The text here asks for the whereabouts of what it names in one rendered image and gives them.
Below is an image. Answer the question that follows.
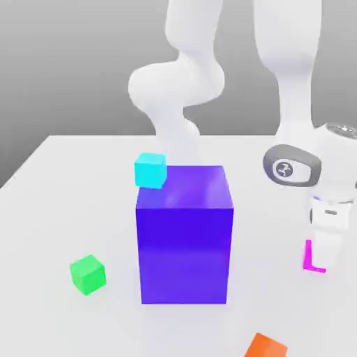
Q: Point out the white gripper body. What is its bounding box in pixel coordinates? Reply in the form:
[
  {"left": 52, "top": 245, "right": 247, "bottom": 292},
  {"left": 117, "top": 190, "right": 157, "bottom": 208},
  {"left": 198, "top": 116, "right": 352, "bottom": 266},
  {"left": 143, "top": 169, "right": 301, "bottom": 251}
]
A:
[{"left": 308, "top": 199, "right": 355, "bottom": 232}]

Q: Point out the small magenta cube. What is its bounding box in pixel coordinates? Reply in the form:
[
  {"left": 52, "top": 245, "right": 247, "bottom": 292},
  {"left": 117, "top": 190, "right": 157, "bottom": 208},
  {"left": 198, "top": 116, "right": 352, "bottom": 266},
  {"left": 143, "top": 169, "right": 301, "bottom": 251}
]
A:
[{"left": 303, "top": 238, "right": 327, "bottom": 274}]

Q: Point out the small orange cube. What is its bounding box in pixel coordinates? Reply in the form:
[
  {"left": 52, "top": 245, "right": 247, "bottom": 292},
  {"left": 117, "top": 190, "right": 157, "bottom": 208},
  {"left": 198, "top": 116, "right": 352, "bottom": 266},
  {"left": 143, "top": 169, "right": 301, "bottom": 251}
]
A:
[{"left": 243, "top": 332, "right": 289, "bottom": 357}]

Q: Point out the small cyan cube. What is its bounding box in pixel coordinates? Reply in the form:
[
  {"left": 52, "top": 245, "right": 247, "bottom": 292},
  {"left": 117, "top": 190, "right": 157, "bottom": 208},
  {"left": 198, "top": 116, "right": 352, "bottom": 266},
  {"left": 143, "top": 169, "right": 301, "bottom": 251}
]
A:
[{"left": 134, "top": 152, "right": 167, "bottom": 190}]

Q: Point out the small green cube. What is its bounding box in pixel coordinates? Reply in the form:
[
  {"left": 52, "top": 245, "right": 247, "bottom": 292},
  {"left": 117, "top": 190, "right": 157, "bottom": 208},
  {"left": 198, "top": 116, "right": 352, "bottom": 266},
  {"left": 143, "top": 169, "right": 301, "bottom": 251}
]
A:
[{"left": 69, "top": 254, "right": 107, "bottom": 296}]

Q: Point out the large purple box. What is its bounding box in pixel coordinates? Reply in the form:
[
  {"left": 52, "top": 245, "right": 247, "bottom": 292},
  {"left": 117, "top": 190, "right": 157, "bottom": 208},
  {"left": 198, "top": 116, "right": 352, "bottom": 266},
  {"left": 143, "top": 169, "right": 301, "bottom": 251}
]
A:
[{"left": 135, "top": 165, "right": 234, "bottom": 305}]

